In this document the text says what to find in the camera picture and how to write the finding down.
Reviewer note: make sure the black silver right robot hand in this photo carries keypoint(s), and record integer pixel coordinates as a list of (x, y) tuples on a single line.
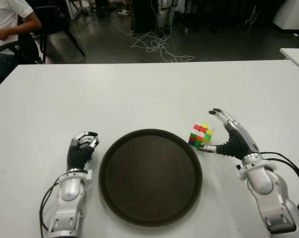
[(238, 143)]

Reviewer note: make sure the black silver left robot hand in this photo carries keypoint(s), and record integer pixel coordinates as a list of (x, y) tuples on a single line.
[(79, 156)]

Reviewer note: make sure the multicoloured Rubik's cube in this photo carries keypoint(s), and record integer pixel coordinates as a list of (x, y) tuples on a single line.
[(200, 135)]

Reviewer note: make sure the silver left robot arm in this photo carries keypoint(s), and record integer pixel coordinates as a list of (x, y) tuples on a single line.
[(69, 198)]

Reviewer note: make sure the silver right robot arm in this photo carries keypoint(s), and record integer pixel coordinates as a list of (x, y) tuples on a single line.
[(265, 188)]

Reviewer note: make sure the round dark brown plate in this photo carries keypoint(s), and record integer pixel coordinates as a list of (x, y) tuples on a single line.
[(150, 176)]

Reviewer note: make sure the white side table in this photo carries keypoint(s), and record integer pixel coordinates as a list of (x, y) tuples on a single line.
[(296, 57)]

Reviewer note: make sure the black office chair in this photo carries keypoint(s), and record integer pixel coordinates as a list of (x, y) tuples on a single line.
[(25, 47)]

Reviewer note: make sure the black chair with splayed legs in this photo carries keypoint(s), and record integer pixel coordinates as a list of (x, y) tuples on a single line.
[(55, 22)]

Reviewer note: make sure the white cabinet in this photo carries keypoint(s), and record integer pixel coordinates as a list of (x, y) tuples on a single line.
[(293, 15)]

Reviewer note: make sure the person in white shirt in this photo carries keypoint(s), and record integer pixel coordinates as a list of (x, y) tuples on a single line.
[(6, 24)]

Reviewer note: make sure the black box on floor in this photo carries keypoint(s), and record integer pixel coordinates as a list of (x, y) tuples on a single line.
[(144, 17)]

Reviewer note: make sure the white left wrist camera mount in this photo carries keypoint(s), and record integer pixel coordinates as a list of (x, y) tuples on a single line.
[(89, 174)]

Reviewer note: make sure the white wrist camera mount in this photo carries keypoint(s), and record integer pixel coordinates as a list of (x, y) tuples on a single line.
[(89, 174), (240, 172)]

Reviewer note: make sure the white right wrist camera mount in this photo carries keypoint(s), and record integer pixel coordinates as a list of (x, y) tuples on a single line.
[(240, 172)]

